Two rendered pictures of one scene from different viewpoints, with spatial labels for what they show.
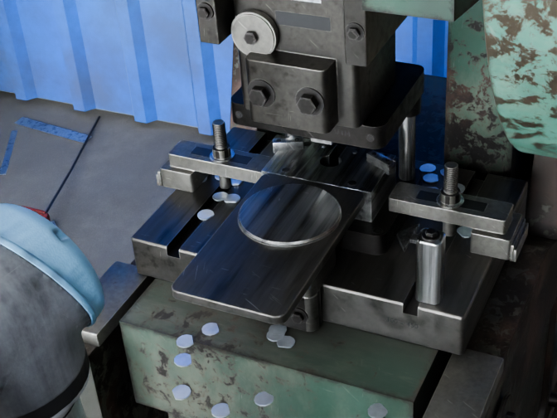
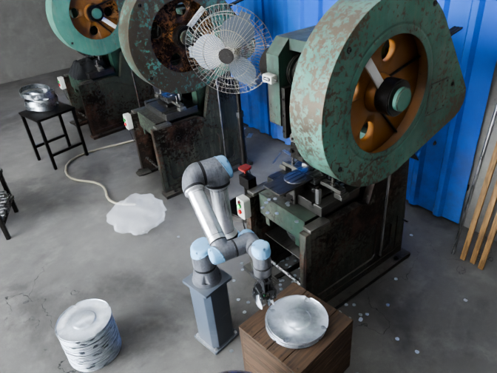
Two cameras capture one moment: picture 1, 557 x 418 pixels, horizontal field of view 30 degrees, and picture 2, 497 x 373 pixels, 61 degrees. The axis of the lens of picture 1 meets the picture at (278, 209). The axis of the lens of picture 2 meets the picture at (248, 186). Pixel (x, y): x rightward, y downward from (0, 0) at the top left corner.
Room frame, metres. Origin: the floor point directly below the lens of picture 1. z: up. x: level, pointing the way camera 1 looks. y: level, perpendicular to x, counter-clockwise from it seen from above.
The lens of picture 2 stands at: (-0.87, -0.72, 2.00)
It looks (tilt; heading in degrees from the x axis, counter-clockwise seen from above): 32 degrees down; 28
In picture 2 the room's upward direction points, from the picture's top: 5 degrees counter-clockwise
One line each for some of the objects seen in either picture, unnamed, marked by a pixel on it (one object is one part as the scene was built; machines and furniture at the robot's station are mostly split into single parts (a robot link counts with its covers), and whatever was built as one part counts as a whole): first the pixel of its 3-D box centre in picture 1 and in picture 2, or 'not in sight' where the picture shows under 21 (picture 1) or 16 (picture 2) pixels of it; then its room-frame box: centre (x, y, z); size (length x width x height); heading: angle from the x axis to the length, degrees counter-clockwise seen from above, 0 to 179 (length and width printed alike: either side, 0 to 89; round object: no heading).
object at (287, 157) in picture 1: (329, 177); (310, 173); (1.12, -0.07, 0.76); 0.15 x 0.09 x 0.05; 62
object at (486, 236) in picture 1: (457, 201); (333, 185); (1.05, -0.22, 0.76); 0.17 x 0.06 x 0.10; 62
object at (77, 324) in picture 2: not in sight; (83, 319); (0.10, 0.87, 0.25); 0.29 x 0.29 x 0.01
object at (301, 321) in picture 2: not in sight; (297, 318); (0.42, -0.23, 0.39); 0.29 x 0.29 x 0.01
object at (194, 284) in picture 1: (276, 279); (288, 191); (0.97, 0.01, 0.72); 0.25 x 0.14 x 0.14; 152
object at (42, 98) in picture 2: not in sight; (49, 122); (1.86, 2.96, 0.40); 0.45 x 0.40 x 0.79; 74
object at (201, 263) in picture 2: not in sight; (203, 253); (0.45, 0.26, 0.62); 0.13 x 0.12 x 0.14; 142
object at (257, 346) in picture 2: not in sight; (296, 346); (0.42, -0.22, 0.18); 0.40 x 0.38 x 0.35; 159
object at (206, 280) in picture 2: not in sight; (205, 271); (0.44, 0.27, 0.50); 0.15 x 0.15 x 0.10
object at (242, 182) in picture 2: not in sight; (248, 188); (1.07, 0.31, 0.62); 0.10 x 0.06 x 0.20; 62
